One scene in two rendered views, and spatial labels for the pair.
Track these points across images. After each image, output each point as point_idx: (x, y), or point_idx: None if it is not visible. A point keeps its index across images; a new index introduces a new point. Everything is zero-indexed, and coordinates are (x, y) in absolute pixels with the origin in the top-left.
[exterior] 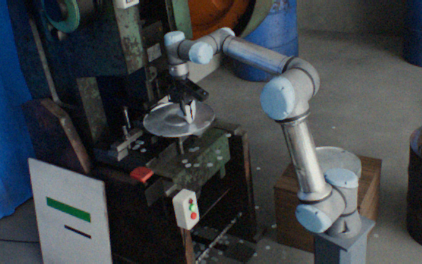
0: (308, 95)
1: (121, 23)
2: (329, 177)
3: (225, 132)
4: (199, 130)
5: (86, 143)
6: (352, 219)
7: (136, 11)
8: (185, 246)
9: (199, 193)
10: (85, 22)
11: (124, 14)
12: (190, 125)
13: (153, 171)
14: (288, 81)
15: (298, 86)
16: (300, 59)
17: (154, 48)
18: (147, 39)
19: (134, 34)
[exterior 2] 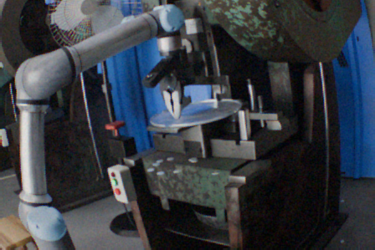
0: (21, 86)
1: None
2: (43, 206)
3: (227, 170)
4: (154, 125)
5: None
6: None
7: None
8: (127, 216)
9: (222, 223)
10: None
11: None
12: (171, 119)
13: (159, 148)
14: (23, 62)
15: (19, 70)
16: (56, 51)
17: (194, 21)
18: (186, 10)
19: (153, 2)
